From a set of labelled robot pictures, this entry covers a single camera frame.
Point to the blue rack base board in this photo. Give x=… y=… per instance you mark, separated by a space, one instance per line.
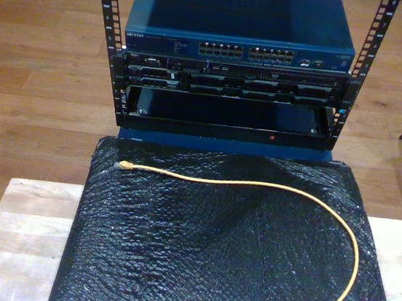
x=223 y=145

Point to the black bubble wrap mat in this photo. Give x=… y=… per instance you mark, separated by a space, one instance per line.
x=192 y=248

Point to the blue network switch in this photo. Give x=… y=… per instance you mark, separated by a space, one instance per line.
x=239 y=15

